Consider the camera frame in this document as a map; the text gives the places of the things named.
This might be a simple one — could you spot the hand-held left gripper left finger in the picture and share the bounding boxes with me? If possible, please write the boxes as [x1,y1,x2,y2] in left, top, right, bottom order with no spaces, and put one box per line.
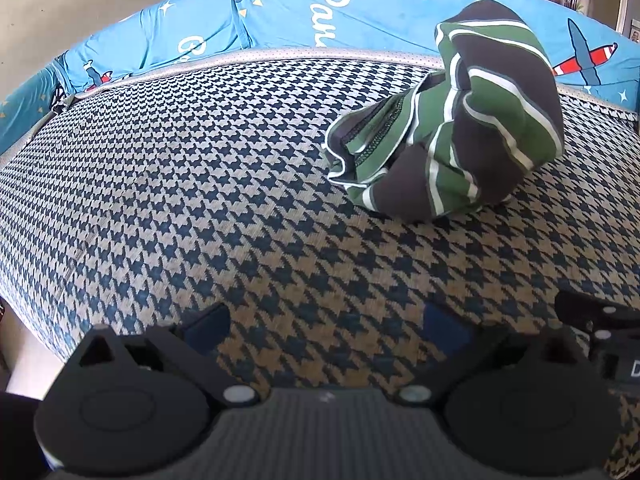
[70,302,261,408]

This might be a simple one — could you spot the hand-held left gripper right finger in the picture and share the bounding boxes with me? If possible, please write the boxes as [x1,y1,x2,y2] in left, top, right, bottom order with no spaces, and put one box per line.
[397,304,593,407]

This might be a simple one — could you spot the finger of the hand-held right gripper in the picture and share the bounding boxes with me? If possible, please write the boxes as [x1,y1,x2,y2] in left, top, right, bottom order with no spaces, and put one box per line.
[555,290,640,333]

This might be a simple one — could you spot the green grey striped shirt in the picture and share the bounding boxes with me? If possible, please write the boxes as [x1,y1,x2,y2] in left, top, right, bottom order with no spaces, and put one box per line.
[322,0,566,223]

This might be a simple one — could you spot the houndstooth pattern mattress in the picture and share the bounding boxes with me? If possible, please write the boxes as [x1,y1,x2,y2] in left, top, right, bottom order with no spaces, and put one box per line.
[0,47,640,480]

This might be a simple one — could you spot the blue plane-print bedding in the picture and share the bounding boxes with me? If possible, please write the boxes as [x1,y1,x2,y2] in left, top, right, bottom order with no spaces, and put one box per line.
[0,0,640,153]

